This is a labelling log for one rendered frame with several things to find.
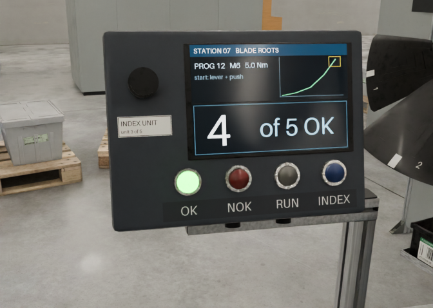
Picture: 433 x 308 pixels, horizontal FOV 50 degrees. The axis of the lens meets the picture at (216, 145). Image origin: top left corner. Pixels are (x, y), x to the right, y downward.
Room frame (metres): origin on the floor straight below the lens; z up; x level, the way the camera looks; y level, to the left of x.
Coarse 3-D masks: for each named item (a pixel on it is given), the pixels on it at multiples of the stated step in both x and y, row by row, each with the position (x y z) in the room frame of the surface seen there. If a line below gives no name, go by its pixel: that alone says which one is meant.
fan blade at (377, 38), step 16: (384, 48) 1.32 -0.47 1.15; (400, 48) 1.27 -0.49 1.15; (416, 48) 1.22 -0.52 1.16; (432, 48) 1.18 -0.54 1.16; (368, 64) 1.36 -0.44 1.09; (384, 64) 1.30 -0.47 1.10; (400, 64) 1.25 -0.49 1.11; (416, 64) 1.21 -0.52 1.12; (432, 64) 1.18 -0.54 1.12; (368, 80) 1.35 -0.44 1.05; (384, 80) 1.29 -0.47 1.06; (400, 80) 1.25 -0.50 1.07; (416, 80) 1.21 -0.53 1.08; (368, 96) 1.33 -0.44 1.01; (384, 96) 1.28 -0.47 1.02; (400, 96) 1.24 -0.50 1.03
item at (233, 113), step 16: (192, 112) 0.43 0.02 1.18; (208, 112) 0.43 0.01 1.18; (224, 112) 0.43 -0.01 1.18; (240, 112) 0.44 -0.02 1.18; (208, 128) 0.43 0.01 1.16; (224, 128) 0.43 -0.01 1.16; (240, 128) 0.43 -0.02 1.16; (208, 144) 0.42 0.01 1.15; (224, 144) 0.43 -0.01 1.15; (240, 144) 0.43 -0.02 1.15
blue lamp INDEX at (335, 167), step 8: (328, 160) 0.44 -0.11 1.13; (336, 160) 0.44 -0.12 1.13; (328, 168) 0.43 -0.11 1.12; (336, 168) 0.43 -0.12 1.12; (344, 168) 0.44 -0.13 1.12; (328, 176) 0.43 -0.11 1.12; (336, 176) 0.43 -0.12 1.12; (344, 176) 0.44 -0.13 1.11; (328, 184) 0.43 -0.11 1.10; (336, 184) 0.43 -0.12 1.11
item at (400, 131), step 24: (408, 96) 1.06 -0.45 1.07; (432, 96) 1.03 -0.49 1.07; (384, 120) 1.05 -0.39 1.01; (408, 120) 1.02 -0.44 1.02; (432, 120) 1.00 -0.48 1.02; (384, 144) 1.01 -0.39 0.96; (408, 144) 0.99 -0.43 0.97; (432, 144) 0.97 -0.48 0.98; (408, 168) 0.95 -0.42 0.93; (432, 168) 0.93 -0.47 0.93
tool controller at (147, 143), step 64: (128, 64) 0.43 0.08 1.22; (192, 64) 0.44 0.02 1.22; (256, 64) 0.45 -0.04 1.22; (320, 64) 0.46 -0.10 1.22; (128, 128) 0.41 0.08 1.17; (192, 128) 0.42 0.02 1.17; (256, 128) 0.43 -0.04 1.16; (320, 128) 0.45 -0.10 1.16; (128, 192) 0.40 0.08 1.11; (256, 192) 0.42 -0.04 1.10; (320, 192) 0.43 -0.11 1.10
